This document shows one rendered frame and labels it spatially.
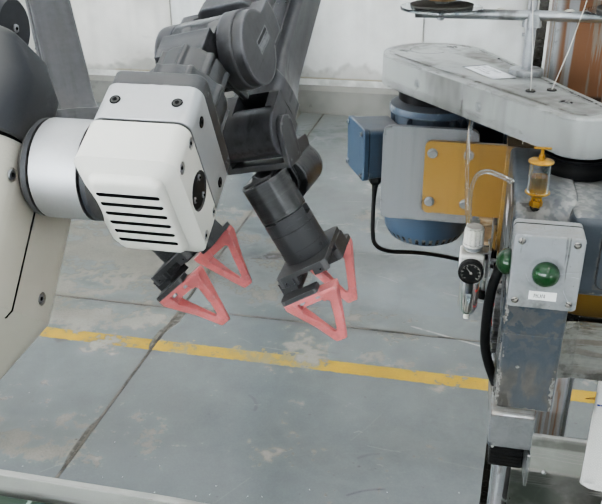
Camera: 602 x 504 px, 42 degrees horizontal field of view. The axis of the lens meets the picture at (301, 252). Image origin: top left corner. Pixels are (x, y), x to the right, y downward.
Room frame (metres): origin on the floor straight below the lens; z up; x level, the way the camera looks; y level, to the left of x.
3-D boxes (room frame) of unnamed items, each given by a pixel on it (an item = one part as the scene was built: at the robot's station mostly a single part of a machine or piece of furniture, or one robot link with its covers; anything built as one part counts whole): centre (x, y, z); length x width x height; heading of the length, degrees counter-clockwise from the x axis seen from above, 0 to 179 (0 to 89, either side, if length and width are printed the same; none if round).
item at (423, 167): (1.23, -0.28, 1.23); 0.28 x 0.07 x 0.16; 77
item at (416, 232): (1.32, -0.23, 1.21); 0.15 x 0.15 x 0.25
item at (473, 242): (1.04, -0.26, 1.14); 0.05 x 0.04 x 0.16; 167
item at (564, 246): (0.79, -0.27, 1.29); 0.08 x 0.05 x 0.09; 77
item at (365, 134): (1.30, -0.13, 1.25); 0.10 x 0.08 x 0.12; 12
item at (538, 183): (0.85, -0.28, 1.37); 0.03 x 0.02 x 0.03; 77
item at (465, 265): (1.02, -0.25, 1.16); 0.04 x 0.02 x 0.04; 77
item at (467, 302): (1.05, -0.25, 1.11); 0.03 x 0.03 x 0.06
